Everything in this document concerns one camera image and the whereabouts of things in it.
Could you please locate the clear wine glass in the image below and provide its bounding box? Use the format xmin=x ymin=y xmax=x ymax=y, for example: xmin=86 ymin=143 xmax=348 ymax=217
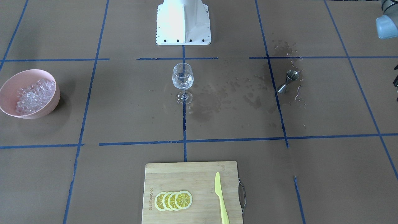
xmin=172 ymin=63 xmax=194 ymax=105

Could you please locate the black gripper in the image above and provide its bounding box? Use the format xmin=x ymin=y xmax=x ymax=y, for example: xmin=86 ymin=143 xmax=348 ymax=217
xmin=393 ymin=65 xmax=398 ymax=89

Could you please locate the lemon slice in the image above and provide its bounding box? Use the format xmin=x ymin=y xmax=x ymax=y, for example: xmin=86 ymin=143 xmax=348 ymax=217
xmin=155 ymin=192 xmax=167 ymax=211
xmin=167 ymin=192 xmax=181 ymax=211
xmin=162 ymin=191 xmax=174 ymax=211
xmin=174 ymin=190 xmax=193 ymax=209

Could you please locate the pink bowl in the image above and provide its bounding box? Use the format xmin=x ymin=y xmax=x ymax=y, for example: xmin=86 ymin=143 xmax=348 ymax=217
xmin=0 ymin=69 xmax=61 ymax=119

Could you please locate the steel cocktail jigger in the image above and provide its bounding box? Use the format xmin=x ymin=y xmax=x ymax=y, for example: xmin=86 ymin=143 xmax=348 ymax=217
xmin=277 ymin=70 xmax=299 ymax=94

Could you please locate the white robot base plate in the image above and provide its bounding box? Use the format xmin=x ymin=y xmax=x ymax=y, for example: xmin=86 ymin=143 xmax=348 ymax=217
xmin=155 ymin=0 xmax=212 ymax=46

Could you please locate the yellow plastic knife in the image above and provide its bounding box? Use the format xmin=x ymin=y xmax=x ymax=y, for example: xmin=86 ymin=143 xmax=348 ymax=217
xmin=214 ymin=172 xmax=230 ymax=224

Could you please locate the pile of clear ice cubes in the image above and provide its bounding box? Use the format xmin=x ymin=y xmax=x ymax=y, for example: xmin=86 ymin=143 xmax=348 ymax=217
xmin=15 ymin=78 xmax=56 ymax=116

